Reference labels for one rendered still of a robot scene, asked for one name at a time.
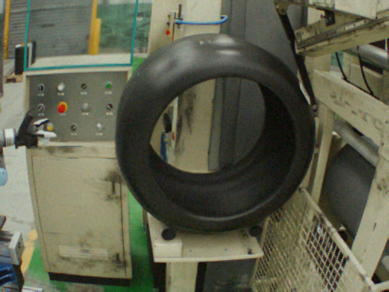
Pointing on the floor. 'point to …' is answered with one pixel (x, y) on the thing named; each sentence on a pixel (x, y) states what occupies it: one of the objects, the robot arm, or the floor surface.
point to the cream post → (192, 128)
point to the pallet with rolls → (17, 65)
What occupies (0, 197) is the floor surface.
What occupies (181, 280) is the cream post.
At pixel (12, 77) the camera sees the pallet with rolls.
